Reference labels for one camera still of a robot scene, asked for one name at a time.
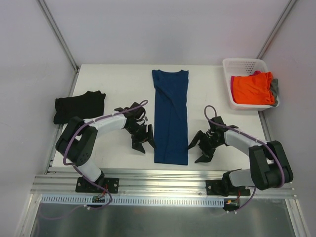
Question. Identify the blue t shirt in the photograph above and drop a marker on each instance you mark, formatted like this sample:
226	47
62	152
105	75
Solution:
171	117

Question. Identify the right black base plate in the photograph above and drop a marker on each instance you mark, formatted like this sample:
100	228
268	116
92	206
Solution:
224	189

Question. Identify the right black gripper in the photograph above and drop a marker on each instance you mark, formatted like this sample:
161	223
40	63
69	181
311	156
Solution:
206	143

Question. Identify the white plastic basket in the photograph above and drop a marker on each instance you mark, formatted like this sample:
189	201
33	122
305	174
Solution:
243	67

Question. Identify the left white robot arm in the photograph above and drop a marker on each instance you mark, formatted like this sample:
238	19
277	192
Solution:
77	141

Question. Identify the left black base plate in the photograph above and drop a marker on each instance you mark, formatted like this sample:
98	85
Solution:
110	184

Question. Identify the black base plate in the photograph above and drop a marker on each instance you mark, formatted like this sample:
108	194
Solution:
110	184
224	189

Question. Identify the aluminium mounting rail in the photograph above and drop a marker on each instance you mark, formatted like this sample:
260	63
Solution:
132	182

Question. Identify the white slotted cable duct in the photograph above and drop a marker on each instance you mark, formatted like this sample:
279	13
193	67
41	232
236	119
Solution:
133	200

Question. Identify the orange t shirt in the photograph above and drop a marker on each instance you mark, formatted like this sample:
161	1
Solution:
265	95

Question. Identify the grey t shirt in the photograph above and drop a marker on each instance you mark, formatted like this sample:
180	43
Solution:
274	91

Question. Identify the folded black t shirt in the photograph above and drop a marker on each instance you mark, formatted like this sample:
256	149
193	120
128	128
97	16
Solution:
85	106

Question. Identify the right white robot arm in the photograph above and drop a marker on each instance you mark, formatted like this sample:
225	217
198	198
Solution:
269	166

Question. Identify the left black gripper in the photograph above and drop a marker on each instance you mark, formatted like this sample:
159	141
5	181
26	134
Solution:
141	134

